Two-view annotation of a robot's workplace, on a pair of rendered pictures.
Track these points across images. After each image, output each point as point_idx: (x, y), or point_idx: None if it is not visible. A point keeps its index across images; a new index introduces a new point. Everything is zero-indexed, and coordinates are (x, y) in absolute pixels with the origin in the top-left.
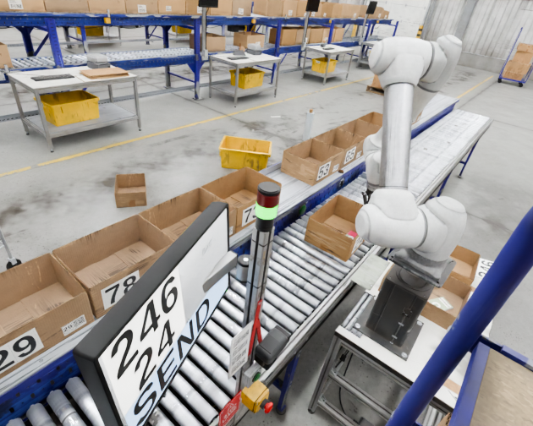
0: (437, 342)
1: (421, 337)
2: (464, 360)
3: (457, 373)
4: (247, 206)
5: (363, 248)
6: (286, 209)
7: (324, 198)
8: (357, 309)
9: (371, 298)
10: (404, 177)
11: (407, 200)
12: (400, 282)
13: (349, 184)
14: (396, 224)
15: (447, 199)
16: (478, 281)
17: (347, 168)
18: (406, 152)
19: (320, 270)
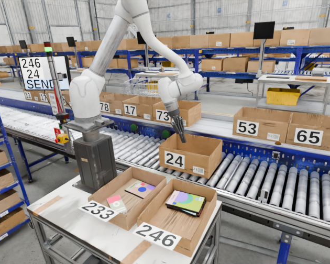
0: (82, 202)
1: (88, 195)
2: (64, 214)
3: (56, 208)
4: (158, 108)
5: (182, 174)
6: (186, 129)
7: (251, 158)
8: None
9: None
10: (91, 63)
11: (81, 73)
12: None
13: (300, 170)
14: None
15: (85, 77)
16: (161, 254)
17: (293, 146)
18: (98, 51)
19: (146, 156)
